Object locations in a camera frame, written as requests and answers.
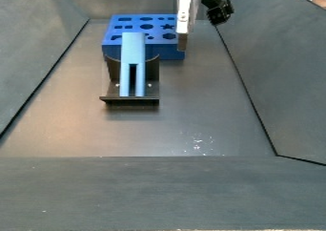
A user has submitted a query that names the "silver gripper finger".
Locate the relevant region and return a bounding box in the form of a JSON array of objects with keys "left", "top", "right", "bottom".
[
  {"left": 177, "top": 0, "right": 192, "bottom": 34},
  {"left": 177, "top": 0, "right": 200, "bottom": 52}
]

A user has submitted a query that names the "blue foam shape board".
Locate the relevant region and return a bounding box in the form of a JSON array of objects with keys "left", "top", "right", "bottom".
[{"left": 102, "top": 13, "right": 185, "bottom": 60}]

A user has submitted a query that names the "black fixture stand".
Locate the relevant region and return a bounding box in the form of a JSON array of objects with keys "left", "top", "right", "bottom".
[{"left": 99, "top": 56, "right": 159, "bottom": 106}]

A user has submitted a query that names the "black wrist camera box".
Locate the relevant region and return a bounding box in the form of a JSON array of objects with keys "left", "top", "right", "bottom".
[{"left": 206, "top": 4, "right": 234, "bottom": 26}]

